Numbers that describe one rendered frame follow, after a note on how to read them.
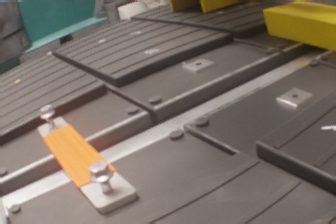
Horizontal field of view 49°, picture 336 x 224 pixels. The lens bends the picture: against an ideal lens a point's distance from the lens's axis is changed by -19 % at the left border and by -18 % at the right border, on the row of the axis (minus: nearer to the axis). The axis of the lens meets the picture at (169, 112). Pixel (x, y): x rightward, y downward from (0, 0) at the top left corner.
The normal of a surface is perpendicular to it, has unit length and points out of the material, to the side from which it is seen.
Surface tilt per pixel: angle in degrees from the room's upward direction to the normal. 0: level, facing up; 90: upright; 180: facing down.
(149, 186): 0
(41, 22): 90
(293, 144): 0
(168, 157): 0
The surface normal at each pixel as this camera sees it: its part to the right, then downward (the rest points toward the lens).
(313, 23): -0.84, 0.39
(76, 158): -0.23, -0.89
